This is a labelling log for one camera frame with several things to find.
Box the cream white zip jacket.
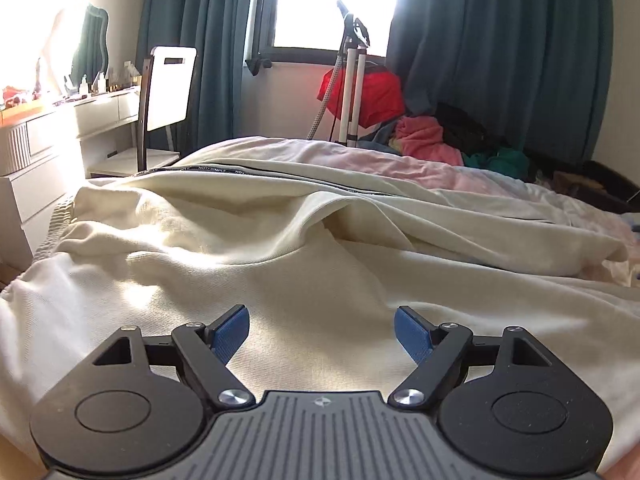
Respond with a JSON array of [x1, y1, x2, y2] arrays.
[[1, 138, 639, 479]]

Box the pastel tie-dye bed sheet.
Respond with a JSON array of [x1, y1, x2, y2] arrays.
[[292, 140, 639, 288]]

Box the dark bedside box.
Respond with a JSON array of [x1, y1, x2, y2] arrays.
[[525, 150, 639, 214]]

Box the green cloth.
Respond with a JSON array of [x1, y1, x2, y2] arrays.
[[462, 148, 529, 180]]

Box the white drawer dresser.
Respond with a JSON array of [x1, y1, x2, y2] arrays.
[[1, 88, 139, 270]]

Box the black cloth pile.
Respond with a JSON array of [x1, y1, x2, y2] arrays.
[[435, 103, 506, 156]]

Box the pink cloth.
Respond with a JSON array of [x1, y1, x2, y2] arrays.
[[390, 116, 463, 166]]

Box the red bag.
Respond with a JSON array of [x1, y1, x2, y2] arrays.
[[317, 65, 406, 128]]

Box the teal curtain right of window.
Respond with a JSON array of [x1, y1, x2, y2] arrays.
[[386, 0, 613, 164]]

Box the teal curtain of window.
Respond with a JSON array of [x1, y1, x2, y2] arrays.
[[386, 0, 613, 164], [137, 0, 250, 155]]

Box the teal curtain left of window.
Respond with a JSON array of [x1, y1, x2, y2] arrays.
[[137, 0, 250, 155]]

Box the white chair with dark frame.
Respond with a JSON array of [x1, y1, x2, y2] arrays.
[[89, 47, 198, 178]]

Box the wall mirror with teal reflection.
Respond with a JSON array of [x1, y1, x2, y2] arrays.
[[70, 4, 108, 86]]

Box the bright window with dark frame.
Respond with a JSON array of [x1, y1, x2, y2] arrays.
[[245, 0, 397, 75]]

